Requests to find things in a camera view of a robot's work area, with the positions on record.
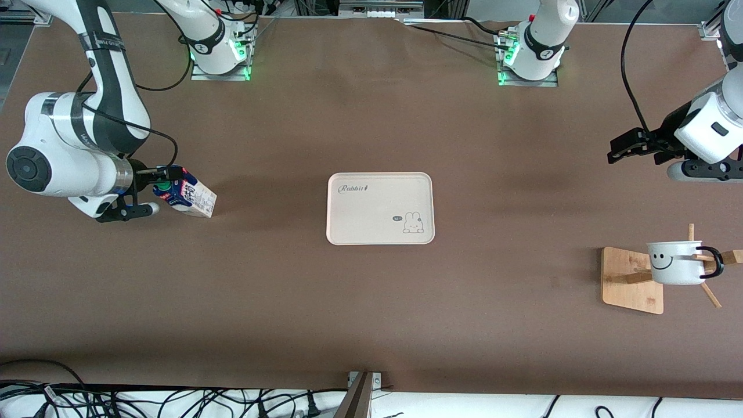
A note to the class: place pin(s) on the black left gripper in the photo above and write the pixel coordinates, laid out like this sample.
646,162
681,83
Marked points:
666,132

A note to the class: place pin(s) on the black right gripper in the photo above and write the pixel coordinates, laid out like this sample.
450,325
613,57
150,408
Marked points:
139,173

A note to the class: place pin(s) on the blue white milk carton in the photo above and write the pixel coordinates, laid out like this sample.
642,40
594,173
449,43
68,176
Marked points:
197,200

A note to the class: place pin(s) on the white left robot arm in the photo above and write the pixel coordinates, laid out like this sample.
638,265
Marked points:
545,35

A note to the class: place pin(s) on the cream rabbit print tray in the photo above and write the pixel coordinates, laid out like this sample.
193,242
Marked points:
371,209

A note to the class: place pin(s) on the aluminium corner profile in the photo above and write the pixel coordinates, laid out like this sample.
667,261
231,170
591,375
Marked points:
709,29

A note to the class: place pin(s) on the wooden mug tree stand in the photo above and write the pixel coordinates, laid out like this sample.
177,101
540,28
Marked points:
627,290

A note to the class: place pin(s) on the brown table cover sheet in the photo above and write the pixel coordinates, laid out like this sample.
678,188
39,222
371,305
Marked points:
371,319

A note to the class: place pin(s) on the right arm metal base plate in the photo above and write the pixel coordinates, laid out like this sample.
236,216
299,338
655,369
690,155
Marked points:
200,76

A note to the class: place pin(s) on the metal frame device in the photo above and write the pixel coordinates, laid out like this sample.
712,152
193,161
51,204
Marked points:
380,10

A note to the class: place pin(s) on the aluminium profile bar with bracket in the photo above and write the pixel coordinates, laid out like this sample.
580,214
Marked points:
357,400

